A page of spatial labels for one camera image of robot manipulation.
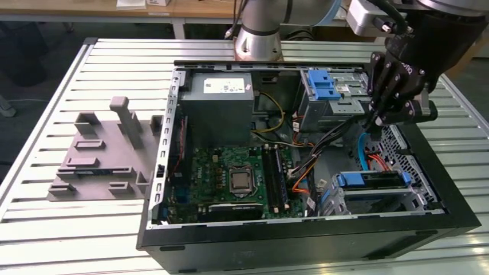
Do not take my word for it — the black graphics card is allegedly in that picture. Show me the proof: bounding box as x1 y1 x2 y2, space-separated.
199 202 264 221

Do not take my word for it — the silver CPU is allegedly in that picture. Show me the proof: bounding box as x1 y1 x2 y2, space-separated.
231 171 252 193

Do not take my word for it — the white paper sheet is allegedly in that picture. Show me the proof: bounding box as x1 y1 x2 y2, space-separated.
116 0 147 9

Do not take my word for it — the yellow wire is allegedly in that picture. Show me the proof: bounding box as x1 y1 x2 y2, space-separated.
251 91 285 134

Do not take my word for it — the grey metal foot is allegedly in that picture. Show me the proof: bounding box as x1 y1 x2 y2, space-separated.
0 96 17 117

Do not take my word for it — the black CPU socket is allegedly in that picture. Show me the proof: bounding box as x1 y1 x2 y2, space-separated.
227 164 256 199

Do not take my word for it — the orange red power wire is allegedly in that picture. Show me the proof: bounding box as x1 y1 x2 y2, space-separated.
365 152 398 174

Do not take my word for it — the green motherboard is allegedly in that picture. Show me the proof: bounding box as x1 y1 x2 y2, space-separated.
168 144 307 225

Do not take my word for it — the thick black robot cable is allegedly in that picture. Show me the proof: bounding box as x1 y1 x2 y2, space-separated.
372 0 416 32

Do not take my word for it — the grey parts rack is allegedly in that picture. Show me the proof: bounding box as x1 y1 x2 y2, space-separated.
45 96 165 203

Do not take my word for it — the thin red wire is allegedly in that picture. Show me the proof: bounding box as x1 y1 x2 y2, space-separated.
173 117 189 175

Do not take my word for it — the blue data wire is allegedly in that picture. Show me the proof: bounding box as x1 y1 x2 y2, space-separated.
357 132 378 172

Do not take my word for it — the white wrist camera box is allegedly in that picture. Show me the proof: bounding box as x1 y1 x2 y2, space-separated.
345 0 398 37

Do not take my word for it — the black open PC case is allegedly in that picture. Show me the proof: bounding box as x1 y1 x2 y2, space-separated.
136 60 481 274

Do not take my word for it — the black wire bundle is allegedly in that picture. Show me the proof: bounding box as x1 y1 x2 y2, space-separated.
289 111 373 184

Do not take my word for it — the multicolour power wire bundle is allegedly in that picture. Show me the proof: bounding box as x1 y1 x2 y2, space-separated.
291 113 319 148

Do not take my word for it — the orange data wire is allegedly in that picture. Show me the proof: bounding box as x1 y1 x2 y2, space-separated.
292 171 311 195

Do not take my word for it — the thin hanging black cable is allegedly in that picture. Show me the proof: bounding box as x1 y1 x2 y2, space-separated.
224 0 248 38

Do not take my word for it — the metal optical drive cage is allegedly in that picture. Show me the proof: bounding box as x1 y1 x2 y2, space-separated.
297 68 382 132

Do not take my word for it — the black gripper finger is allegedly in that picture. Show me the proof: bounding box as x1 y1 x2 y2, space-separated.
361 51 406 142
376 91 440 127

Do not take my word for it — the wooden desk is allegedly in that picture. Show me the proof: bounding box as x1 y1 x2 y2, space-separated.
0 0 389 44

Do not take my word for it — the blue drive cage latch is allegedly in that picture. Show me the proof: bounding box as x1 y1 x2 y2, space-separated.
308 70 343 101

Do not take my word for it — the grey power supply unit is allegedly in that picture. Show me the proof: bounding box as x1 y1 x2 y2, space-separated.
179 72 256 147

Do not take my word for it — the RAM stick in rack slot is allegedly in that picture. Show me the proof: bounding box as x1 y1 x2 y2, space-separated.
75 169 113 176

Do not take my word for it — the black RAM stick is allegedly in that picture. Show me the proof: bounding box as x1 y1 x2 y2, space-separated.
272 144 291 209

